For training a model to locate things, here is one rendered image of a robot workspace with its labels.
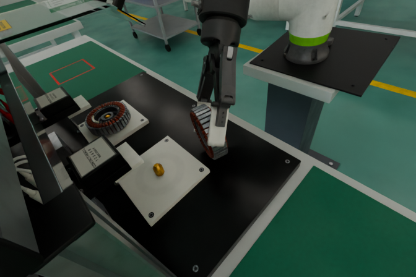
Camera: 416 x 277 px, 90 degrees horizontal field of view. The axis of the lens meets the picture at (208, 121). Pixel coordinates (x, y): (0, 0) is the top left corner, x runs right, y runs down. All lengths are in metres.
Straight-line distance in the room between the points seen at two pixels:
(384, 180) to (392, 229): 1.06
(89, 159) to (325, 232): 0.40
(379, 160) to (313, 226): 1.21
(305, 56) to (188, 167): 0.55
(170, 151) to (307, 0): 0.56
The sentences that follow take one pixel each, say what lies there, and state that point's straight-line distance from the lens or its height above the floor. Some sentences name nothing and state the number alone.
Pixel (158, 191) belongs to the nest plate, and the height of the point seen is 0.78.
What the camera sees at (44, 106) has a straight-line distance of 0.55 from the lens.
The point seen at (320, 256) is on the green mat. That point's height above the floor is 0.75.
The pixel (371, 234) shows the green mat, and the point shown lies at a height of 0.75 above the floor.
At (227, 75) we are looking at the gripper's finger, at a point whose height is 0.97.
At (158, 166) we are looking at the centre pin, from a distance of 0.45.
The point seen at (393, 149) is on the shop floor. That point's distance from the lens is 1.72.
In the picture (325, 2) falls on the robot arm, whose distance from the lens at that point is 0.74.
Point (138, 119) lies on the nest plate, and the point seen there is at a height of 0.78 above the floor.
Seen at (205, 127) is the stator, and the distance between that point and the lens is 0.37.
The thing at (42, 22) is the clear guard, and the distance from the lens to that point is 0.48.
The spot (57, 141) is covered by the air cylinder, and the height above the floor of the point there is 0.82.
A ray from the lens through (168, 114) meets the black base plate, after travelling 0.61.
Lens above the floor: 1.15
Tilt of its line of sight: 43 degrees down
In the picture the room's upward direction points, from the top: 10 degrees counter-clockwise
